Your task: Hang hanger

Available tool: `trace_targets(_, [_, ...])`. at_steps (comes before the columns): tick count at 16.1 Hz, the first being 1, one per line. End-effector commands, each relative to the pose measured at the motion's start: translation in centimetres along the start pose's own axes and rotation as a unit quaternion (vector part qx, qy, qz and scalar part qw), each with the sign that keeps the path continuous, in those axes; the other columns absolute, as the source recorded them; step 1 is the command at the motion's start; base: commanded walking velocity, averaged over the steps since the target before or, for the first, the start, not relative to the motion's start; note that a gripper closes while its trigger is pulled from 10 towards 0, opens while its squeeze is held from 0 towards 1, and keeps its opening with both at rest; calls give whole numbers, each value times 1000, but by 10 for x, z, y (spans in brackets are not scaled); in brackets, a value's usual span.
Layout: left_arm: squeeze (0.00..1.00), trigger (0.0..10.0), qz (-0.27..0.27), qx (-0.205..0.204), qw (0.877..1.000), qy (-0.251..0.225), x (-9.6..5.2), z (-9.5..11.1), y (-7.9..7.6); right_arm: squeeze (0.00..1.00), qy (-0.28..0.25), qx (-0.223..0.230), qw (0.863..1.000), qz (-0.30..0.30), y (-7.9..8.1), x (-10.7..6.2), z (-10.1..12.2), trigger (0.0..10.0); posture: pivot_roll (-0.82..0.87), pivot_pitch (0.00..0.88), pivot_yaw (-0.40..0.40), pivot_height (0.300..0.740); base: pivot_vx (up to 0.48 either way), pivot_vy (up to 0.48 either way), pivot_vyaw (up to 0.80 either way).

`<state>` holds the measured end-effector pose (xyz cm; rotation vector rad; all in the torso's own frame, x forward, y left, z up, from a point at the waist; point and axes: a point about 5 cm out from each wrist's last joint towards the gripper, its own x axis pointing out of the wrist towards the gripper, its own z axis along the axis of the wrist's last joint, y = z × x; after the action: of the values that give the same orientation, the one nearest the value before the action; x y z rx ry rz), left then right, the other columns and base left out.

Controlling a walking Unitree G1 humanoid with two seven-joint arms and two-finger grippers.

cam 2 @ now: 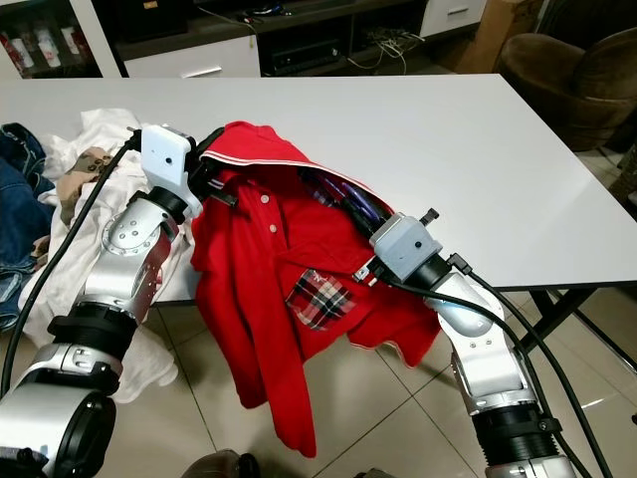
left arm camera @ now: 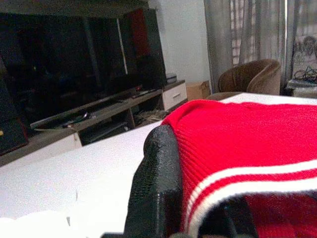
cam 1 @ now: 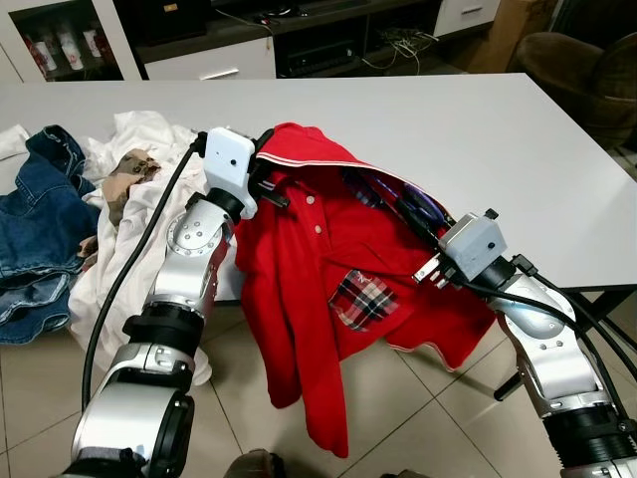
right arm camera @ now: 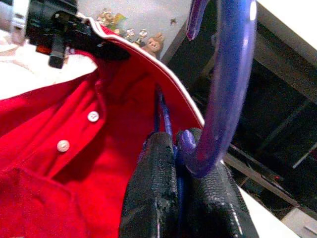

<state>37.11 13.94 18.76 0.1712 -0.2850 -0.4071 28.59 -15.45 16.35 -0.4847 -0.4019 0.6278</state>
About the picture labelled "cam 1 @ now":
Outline blue plastic clothes hanger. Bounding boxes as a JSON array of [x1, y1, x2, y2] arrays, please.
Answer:
[[373, 171, 455, 240]]

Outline red shirt with plaid pocket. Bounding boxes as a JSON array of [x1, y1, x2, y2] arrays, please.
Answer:
[[236, 122, 499, 459]]

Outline white jacket with plaid lining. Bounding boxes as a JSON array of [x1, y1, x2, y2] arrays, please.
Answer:
[[68, 110, 250, 387]]

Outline black AV receiver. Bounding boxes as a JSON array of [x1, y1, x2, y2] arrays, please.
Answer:
[[276, 42, 351, 79]]

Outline white and dark TV cabinet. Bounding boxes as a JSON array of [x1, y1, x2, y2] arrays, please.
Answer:
[[109, 0, 504, 81]]

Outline tall black loudspeaker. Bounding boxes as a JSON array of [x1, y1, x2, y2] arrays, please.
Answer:
[[127, 0, 212, 46]]

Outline white glass display cabinet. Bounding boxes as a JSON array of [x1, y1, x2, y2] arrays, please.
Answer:
[[0, 0, 142, 84]]

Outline robot right leg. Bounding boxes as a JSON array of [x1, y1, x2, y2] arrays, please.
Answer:
[[383, 466, 444, 478]]

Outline robot leg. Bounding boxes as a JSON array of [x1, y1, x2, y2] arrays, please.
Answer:
[[224, 448, 285, 478], [383, 466, 444, 478]]

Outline blue denim jacket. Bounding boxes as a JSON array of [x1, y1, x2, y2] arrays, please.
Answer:
[[0, 124, 103, 346]]

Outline brown wicker armchair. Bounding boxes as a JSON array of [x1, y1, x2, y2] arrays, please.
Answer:
[[518, 32, 637, 150]]

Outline plain brown cardboard box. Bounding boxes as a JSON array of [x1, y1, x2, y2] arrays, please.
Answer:
[[466, 0, 560, 76]]

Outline crumpled white shirt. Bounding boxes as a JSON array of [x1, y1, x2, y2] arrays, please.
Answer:
[[0, 124, 31, 162]]

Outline robot left leg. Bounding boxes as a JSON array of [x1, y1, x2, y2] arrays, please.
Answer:
[[224, 448, 285, 478]]

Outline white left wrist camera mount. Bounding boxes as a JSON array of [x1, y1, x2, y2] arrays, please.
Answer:
[[202, 127, 256, 200]]

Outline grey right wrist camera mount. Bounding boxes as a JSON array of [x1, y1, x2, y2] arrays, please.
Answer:
[[438, 212, 511, 285]]

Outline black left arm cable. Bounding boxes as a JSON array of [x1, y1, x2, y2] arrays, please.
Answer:
[[80, 131, 208, 411]]

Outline tangle of white cables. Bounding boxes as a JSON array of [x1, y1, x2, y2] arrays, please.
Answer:
[[370, 28, 441, 73]]

